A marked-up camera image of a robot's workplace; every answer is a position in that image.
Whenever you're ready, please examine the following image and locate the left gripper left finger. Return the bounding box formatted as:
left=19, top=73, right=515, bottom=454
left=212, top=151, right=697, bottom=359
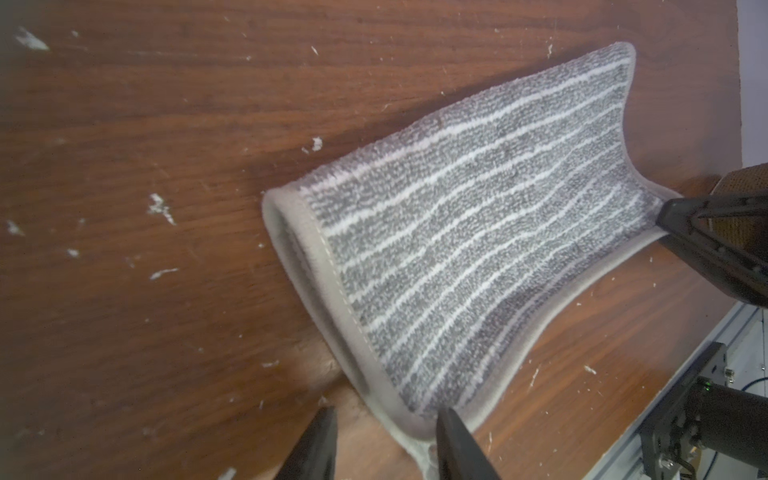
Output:
left=274, top=407, right=338, bottom=480

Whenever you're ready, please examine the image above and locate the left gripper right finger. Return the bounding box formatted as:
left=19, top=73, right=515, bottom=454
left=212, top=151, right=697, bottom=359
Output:
left=436, top=408, right=500, bottom=480

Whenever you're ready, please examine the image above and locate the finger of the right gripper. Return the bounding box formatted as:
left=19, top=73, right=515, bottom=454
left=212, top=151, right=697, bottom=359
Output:
left=656, top=193, right=767, bottom=308

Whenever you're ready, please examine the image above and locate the grey striped dishcloth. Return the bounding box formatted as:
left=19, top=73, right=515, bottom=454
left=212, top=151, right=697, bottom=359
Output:
left=262, top=42, right=675, bottom=479

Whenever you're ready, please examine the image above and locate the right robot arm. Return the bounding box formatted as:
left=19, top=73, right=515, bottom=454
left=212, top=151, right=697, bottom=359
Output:
left=639, top=191, right=767, bottom=479

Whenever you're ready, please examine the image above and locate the aluminium mounting rail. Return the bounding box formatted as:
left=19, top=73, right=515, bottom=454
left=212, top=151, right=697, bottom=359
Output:
left=585, top=303, right=767, bottom=479

